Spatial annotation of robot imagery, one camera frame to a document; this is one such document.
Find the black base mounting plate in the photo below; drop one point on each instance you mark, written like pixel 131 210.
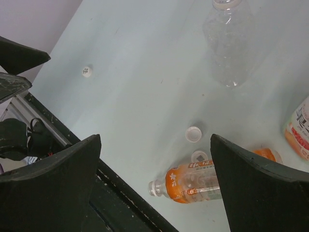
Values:
pixel 115 207

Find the white green-print bottle cap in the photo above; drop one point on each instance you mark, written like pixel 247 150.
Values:
pixel 87 71

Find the clear unlabelled plastic bottle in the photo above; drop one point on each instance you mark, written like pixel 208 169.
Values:
pixel 228 30

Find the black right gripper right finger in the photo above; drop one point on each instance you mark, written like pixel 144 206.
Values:
pixel 260 195

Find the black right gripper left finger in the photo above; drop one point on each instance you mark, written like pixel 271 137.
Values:
pixel 51 195

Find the orange label tea bottle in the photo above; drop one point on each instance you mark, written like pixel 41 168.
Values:
pixel 188 183

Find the white clear-bottle cap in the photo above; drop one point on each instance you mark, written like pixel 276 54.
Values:
pixel 193 134

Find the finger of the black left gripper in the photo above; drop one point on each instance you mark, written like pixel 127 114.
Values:
pixel 16 58

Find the white orange-bottle cap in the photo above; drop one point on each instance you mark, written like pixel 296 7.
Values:
pixel 199 156

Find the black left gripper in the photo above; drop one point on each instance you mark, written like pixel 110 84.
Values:
pixel 17 140

